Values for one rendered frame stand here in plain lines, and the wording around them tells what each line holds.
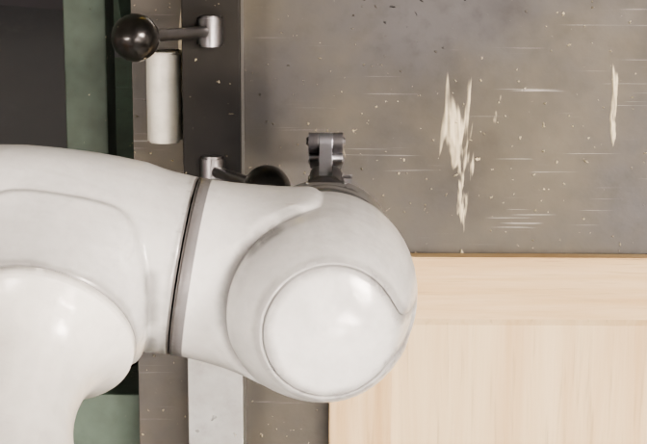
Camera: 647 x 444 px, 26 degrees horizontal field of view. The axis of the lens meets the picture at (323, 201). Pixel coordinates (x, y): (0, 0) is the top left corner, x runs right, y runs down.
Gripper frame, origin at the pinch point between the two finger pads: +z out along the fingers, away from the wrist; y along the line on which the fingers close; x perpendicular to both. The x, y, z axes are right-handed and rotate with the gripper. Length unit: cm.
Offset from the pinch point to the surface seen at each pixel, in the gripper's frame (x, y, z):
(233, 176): 7.8, 0.1, 6.0
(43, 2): 81, 3, 291
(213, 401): 10.1, -21.3, 11.6
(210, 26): 9.9, 12.3, 9.6
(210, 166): 10.0, 0.4, 9.5
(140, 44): 14.5, 11.4, -0.1
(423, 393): -8.9, -21.3, 14.0
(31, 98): 78, -21, 254
